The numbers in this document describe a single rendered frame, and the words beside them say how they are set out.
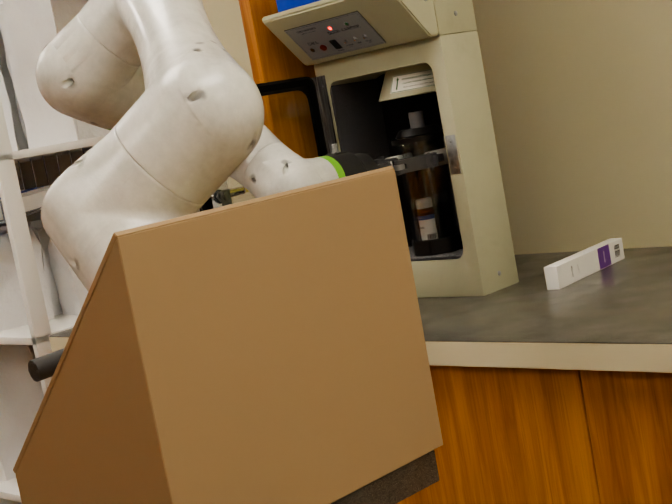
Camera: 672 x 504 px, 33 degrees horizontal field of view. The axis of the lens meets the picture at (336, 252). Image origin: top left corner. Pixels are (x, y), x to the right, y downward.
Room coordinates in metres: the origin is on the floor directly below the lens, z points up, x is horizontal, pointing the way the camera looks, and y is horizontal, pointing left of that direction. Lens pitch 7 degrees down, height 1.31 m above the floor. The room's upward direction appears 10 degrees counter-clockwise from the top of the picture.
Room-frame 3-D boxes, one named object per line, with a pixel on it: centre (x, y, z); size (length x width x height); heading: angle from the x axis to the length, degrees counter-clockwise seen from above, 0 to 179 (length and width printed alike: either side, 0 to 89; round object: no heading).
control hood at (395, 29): (2.11, -0.09, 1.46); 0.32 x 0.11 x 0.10; 45
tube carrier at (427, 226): (2.18, -0.20, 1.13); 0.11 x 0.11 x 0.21
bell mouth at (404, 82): (2.21, -0.22, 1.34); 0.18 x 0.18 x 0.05
